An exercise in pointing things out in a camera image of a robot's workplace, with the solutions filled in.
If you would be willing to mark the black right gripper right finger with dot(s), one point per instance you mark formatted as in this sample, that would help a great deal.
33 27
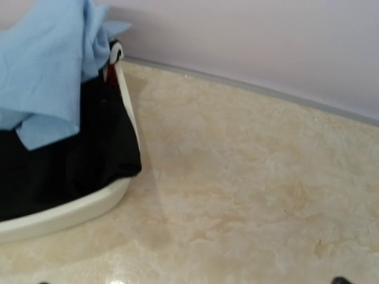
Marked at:
340 280

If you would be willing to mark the black garment in basket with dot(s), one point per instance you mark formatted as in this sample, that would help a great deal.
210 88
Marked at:
106 149

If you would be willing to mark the white plastic laundry basket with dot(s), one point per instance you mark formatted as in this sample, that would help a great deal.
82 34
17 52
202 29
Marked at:
77 211

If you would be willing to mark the light blue long sleeve shirt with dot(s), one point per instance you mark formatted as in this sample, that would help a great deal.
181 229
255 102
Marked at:
45 58

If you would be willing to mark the red white black garment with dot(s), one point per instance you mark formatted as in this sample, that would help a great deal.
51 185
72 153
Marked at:
116 54

